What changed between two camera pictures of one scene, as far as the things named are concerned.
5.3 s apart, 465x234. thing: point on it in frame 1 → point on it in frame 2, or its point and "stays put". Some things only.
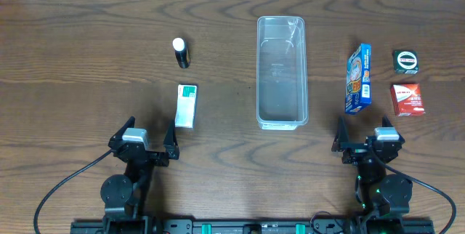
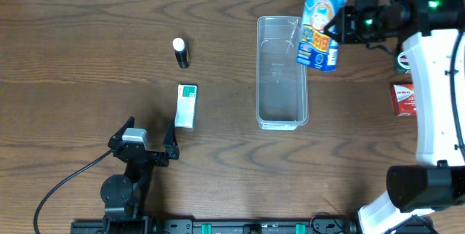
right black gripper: (356, 151) → (346, 18)
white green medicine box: (187, 97) stays put
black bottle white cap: (182, 54) stays put
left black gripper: (170, 152) stays put
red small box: (407, 99) stays put
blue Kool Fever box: (359, 79) → (318, 48)
